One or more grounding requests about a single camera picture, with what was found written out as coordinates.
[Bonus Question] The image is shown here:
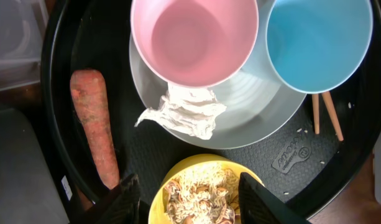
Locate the blue cup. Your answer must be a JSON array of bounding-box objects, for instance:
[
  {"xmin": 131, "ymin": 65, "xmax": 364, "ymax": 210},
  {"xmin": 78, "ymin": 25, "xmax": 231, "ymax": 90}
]
[{"xmin": 267, "ymin": 0, "xmax": 374, "ymax": 93}]

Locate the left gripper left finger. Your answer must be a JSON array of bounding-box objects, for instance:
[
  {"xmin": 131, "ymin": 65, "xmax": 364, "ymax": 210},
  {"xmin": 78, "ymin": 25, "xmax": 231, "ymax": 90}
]
[{"xmin": 71, "ymin": 174, "xmax": 140, "ymax": 224}]

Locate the yellow bowl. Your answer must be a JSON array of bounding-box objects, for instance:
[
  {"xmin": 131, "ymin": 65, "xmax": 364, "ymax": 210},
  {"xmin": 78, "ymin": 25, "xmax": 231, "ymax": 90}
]
[{"xmin": 149, "ymin": 154, "xmax": 265, "ymax": 223}]

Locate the white tissue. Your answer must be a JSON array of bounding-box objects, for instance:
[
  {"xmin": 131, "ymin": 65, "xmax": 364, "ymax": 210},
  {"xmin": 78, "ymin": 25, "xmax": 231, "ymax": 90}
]
[{"xmin": 135, "ymin": 84, "xmax": 227, "ymax": 140}]

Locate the orange carrot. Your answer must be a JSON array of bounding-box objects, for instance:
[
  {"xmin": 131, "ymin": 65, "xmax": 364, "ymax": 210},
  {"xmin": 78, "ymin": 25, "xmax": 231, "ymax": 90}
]
[{"xmin": 70, "ymin": 69, "xmax": 120, "ymax": 189}]

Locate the wooden chopstick left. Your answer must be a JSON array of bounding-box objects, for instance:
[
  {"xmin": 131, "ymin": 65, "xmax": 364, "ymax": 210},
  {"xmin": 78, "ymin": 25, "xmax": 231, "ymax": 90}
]
[{"xmin": 312, "ymin": 94, "xmax": 320, "ymax": 134}]

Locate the pink cup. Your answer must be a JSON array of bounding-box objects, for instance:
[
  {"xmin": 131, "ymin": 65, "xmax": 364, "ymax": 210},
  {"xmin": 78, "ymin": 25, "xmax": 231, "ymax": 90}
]
[{"xmin": 131, "ymin": 0, "xmax": 259, "ymax": 88}]

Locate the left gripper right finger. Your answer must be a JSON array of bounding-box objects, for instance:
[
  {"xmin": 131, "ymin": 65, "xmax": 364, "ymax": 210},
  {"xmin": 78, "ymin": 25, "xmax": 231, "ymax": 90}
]
[{"xmin": 238, "ymin": 172, "xmax": 310, "ymax": 224}]

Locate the clear plastic bin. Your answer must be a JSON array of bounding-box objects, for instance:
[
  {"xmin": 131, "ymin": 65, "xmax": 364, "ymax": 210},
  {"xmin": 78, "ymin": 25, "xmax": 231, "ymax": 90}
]
[{"xmin": 0, "ymin": 0, "xmax": 48, "ymax": 91}]

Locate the round black serving tray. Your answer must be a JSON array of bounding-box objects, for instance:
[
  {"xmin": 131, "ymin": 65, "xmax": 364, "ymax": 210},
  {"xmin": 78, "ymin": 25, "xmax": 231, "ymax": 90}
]
[{"xmin": 42, "ymin": 1, "xmax": 381, "ymax": 223}]

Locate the grey plate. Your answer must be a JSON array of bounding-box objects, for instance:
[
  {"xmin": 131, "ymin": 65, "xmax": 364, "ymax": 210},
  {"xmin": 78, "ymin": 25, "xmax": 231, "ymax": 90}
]
[{"xmin": 129, "ymin": 0, "xmax": 308, "ymax": 150}]

